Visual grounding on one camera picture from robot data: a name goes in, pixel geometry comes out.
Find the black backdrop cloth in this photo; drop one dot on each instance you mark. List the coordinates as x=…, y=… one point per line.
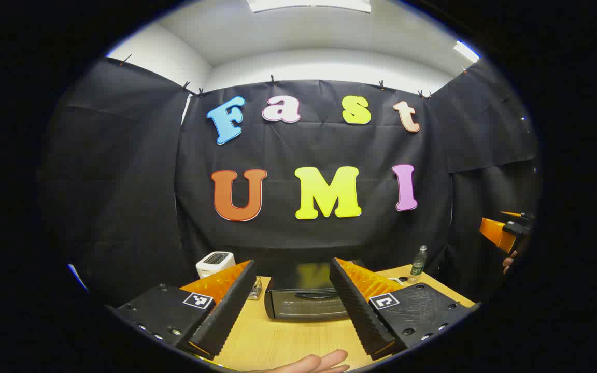
x=319, y=233

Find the black electric oven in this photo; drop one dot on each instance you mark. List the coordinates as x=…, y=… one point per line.
x=303, y=303

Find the clear plastic water bottle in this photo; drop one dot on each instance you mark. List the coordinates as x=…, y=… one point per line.
x=418, y=263

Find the ceiling light panel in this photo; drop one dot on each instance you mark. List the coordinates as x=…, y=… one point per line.
x=309, y=5

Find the small ceiling light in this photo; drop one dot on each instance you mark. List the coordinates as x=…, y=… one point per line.
x=466, y=51

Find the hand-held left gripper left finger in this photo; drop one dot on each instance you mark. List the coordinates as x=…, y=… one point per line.
x=226, y=316

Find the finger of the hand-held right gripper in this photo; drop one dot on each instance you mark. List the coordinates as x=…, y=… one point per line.
x=511, y=213
x=496, y=233

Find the white toaster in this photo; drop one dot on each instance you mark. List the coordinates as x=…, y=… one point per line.
x=214, y=263

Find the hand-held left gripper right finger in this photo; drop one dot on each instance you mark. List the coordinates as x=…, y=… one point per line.
x=361, y=316

